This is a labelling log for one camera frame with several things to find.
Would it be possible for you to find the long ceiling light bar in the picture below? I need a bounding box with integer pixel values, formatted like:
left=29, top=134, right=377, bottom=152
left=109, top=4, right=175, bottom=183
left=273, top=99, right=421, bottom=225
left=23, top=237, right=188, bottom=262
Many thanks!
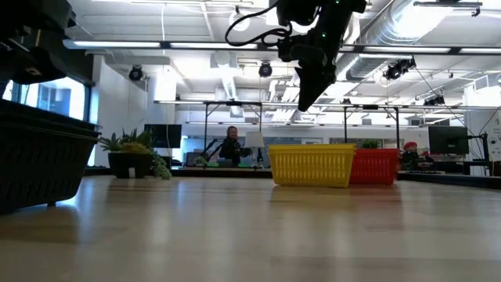
left=62, top=38, right=501, bottom=56

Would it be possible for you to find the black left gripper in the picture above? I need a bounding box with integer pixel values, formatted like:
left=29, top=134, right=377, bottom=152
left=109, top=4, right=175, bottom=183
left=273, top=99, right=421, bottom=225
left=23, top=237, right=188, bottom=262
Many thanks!
left=0, top=0, right=77, bottom=85

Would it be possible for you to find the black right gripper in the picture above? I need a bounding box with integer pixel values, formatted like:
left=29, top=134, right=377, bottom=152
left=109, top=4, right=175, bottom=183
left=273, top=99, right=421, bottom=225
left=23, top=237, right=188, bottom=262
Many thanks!
left=278, top=23, right=341, bottom=112

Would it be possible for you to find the potted green succulent plant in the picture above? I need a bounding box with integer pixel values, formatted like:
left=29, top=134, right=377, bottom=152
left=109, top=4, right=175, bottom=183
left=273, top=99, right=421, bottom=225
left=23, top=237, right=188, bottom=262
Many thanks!
left=99, top=128, right=173, bottom=181

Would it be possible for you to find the black computer monitor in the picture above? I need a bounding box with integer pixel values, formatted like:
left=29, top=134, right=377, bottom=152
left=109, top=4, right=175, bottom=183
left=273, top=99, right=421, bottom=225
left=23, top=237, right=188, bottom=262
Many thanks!
left=143, top=123, right=183, bottom=150
left=427, top=125, right=470, bottom=156

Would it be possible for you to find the silver ventilation duct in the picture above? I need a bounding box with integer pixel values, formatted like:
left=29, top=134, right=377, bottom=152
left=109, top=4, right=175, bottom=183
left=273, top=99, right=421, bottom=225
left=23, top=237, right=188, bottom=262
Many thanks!
left=344, top=0, right=451, bottom=82

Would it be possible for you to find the yellow plastic basket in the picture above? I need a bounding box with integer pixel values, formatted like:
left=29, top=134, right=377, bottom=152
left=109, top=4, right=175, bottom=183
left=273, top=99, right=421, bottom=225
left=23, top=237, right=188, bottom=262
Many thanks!
left=268, top=145, right=357, bottom=151
left=269, top=146, right=356, bottom=189

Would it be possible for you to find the person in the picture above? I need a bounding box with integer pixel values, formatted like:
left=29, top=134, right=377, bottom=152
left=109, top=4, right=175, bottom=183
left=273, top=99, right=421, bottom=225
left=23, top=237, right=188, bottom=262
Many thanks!
left=218, top=125, right=254, bottom=168
left=402, top=141, right=434, bottom=172

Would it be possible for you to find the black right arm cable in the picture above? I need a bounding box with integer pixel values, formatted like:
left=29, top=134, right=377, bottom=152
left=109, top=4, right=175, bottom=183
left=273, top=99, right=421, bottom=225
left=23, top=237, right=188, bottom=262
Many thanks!
left=224, top=0, right=293, bottom=49

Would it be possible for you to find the black metal rig frame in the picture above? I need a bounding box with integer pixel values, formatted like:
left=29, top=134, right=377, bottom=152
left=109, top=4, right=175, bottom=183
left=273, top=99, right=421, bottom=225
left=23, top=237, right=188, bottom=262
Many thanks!
left=343, top=103, right=401, bottom=150
left=203, top=100, right=263, bottom=152

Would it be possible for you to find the black aluminium table frame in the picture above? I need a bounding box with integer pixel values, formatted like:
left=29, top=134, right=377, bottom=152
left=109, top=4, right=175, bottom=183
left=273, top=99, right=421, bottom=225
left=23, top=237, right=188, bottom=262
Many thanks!
left=84, top=166, right=501, bottom=190

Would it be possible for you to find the white table lamp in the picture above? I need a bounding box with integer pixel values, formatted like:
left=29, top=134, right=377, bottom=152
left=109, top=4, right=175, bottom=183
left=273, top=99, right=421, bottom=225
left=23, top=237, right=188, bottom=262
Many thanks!
left=243, top=131, right=266, bottom=168

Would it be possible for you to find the black plastic basket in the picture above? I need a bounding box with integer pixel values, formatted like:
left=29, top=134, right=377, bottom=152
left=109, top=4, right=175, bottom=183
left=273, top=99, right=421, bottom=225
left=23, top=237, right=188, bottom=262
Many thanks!
left=0, top=121, right=101, bottom=215
left=0, top=113, right=101, bottom=139

